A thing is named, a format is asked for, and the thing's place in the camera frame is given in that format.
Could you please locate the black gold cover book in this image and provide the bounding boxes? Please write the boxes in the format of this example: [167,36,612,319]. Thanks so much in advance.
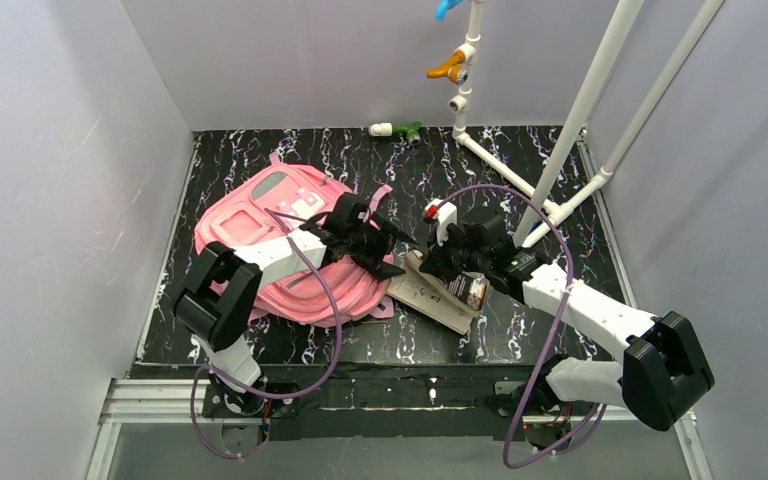
[387,250,489,335]

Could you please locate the pink student backpack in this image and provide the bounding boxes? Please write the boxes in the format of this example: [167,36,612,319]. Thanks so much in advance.
[194,153,394,328]

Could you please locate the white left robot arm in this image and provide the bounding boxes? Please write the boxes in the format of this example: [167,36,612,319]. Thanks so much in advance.
[171,193,415,400]

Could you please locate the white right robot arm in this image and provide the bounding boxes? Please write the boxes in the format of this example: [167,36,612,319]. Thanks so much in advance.
[419,204,715,431]

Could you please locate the green white pipe fitting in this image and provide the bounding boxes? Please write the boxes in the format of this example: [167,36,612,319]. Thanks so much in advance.
[368,121,422,146]

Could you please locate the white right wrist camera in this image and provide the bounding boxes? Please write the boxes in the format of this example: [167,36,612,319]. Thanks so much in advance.
[423,199,457,247]

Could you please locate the white pvc pipe frame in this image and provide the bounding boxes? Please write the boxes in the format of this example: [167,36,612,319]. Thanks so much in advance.
[450,1,722,226]

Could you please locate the orange tap handle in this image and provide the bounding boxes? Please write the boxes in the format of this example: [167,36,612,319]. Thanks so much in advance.
[426,50,468,85]

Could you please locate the aluminium rail frame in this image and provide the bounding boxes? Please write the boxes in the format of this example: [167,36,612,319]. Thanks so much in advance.
[104,127,689,479]

